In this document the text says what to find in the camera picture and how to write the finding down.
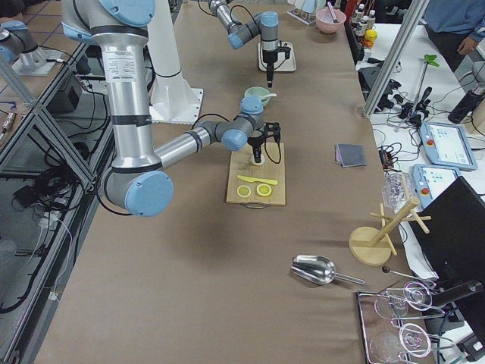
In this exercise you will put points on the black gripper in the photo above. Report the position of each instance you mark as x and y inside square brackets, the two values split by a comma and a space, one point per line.
[255, 142]
[268, 58]

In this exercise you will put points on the white ceramic spoon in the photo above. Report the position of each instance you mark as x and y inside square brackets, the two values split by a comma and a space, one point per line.
[266, 98]

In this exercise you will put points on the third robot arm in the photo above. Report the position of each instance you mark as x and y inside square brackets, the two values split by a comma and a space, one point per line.
[20, 48]

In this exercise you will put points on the light green bowl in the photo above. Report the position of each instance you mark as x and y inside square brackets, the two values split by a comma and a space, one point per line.
[257, 91]

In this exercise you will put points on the pink bowl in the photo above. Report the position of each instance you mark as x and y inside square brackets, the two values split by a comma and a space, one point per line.
[325, 23]

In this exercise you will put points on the cream rabbit tray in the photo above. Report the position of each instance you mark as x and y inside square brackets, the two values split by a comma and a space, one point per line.
[282, 64]

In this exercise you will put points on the yellow plastic knife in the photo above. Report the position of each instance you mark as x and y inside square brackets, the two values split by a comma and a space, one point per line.
[249, 179]

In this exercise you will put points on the bamboo cutting board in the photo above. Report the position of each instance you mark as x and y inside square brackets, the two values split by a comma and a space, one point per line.
[273, 168]

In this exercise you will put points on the upper lemon slice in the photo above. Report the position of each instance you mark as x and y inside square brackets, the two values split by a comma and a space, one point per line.
[264, 190]

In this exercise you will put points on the lemon slice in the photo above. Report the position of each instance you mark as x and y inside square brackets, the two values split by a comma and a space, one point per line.
[243, 191]
[264, 190]

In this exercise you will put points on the lower lemon slice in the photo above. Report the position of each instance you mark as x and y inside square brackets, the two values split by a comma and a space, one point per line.
[243, 191]

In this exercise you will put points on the purple cloth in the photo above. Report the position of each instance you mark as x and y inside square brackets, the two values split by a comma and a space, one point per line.
[337, 155]

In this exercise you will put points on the grey folded cloth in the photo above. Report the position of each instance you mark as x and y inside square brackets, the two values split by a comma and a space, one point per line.
[351, 155]

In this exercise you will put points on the shiny metal scoop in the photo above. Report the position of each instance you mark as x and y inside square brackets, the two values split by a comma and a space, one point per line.
[320, 270]

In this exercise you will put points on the clear plastic container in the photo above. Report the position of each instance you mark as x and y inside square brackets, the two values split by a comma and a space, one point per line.
[397, 190]

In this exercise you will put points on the wooden mug tree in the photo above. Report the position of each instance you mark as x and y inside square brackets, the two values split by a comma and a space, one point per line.
[374, 247]

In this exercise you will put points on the lower teach pendant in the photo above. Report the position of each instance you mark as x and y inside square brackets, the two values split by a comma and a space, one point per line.
[431, 180]

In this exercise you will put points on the teach pendant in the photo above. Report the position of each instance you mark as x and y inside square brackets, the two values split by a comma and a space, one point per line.
[447, 145]
[431, 180]

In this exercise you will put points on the upper teach pendant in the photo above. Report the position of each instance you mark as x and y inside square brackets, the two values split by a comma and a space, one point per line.
[447, 145]

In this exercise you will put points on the person in blue shirt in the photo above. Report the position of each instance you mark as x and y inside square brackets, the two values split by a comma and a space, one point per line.
[456, 28]

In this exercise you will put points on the black water bottle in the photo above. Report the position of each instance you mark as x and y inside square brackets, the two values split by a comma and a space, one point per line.
[467, 104]

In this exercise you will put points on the black monitor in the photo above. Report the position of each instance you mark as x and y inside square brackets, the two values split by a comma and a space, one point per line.
[454, 247]

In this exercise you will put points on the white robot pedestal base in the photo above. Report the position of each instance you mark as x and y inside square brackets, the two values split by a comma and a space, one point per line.
[172, 100]

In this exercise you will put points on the aluminium frame post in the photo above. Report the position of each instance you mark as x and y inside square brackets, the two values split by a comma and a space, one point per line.
[415, 12]

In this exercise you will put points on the wire glass rack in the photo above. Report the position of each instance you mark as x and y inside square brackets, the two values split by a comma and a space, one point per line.
[392, 324]

